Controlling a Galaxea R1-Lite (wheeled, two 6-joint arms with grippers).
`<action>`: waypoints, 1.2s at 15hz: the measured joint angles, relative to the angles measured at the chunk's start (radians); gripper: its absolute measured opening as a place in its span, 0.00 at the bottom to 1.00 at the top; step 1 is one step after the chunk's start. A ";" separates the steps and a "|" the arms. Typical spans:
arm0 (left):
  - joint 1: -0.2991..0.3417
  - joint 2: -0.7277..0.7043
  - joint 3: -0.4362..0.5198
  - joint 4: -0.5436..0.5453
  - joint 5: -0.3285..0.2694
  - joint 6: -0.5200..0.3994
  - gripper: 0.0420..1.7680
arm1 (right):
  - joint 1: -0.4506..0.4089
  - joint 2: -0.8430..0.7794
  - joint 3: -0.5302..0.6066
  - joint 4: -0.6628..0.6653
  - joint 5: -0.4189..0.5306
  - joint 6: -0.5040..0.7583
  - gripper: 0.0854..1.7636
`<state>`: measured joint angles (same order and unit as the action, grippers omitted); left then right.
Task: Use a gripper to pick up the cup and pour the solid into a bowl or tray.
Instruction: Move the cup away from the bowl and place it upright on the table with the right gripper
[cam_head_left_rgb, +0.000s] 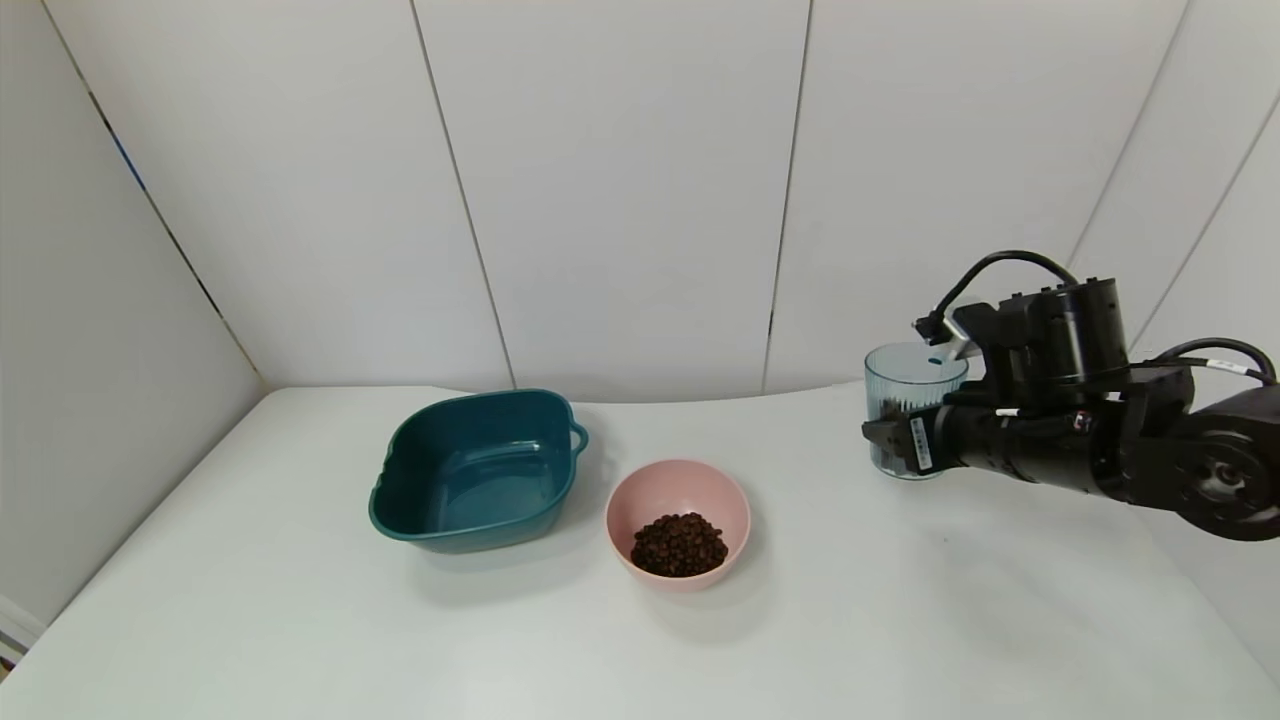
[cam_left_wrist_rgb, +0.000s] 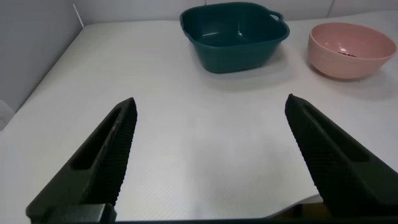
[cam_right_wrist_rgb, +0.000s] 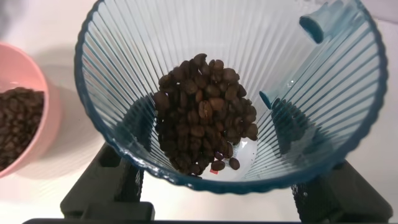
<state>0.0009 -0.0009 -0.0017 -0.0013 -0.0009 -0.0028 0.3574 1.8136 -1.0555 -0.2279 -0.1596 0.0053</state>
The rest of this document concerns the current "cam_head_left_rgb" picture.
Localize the dark green plastic basin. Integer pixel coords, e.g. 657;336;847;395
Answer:
368;389;590;555

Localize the roasted coffee beans heap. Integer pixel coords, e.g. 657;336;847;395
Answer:
630;512;730;579

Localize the black camera cable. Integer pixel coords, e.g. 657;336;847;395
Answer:
933;249;1082;323

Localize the pink round bowl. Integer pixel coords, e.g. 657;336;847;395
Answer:
604;459;752;593

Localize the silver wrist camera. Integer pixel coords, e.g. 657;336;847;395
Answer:
913;310;976;363

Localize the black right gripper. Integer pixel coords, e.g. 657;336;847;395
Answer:
861;397;1039;485

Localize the ribbed transparent blue cup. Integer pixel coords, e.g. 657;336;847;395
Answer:
864;342;969;481

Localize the black cable with white label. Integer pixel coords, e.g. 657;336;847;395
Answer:
1135;338;1280;387

